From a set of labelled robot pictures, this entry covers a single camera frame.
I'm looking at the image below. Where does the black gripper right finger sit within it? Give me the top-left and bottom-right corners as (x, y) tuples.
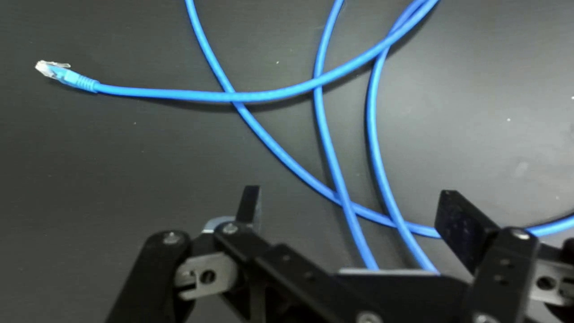
(434, 189), (574, 323)

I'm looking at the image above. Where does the blue ethernet cord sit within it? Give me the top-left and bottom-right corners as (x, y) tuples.
(34, 0), (574, 277)

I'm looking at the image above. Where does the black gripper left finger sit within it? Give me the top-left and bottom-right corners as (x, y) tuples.
(106, 185), (360, 323)

